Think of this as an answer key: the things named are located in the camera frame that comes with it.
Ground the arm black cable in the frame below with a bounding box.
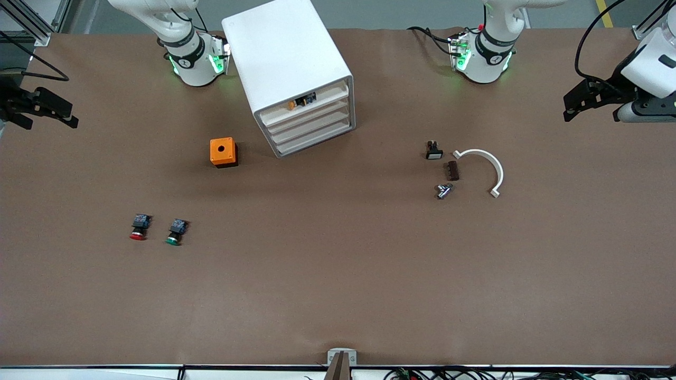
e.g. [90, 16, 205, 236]
[0, 31, 70, 82]
[575, 0, 626, 85]

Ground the red push button switch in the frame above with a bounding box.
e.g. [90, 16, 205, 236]
[129, 214, 153, 241]

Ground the black base cable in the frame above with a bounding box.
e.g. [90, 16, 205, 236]
[407, 25, 456, 56]

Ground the white curved plastic bracket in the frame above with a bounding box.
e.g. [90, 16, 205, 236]
[453, 149, 505, 198]

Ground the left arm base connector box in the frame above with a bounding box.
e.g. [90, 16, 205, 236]
[448, 32, 472, 70]

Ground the tangled cable bundle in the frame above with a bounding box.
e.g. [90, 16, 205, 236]
[383, 367, 676, 380]

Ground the orange box with hole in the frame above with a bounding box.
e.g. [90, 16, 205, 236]
[210, 137, 238, 168]

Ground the grey metal bracket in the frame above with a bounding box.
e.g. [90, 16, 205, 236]
[327, 348, 358, 366]

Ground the green push button switch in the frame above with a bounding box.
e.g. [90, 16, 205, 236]
[165, 218, 189, 246]

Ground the white drawer cabinet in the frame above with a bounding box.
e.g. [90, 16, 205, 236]
[222, 0, 355, 159]

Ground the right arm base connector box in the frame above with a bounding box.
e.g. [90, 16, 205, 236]
[210, 33, 232, 74]

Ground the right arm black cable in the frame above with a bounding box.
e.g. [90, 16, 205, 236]
[0, 31, 70, 82]

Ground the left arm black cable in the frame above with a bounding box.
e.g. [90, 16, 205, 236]
[575, 0, 626, 85]

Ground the white plastic drawer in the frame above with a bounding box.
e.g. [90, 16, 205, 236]
[274, 120, 354, 157]
[258, 82, 350, 126]
[268, 110, 352, 146]
[263, 99, 351, 136]

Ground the yellow push button switch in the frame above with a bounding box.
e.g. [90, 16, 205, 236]
[287, 92, 317, 110]

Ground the aluminium frame profile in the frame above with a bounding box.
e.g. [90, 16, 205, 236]
[632, 0, 676, 41]
[0, 0, 72, 47]

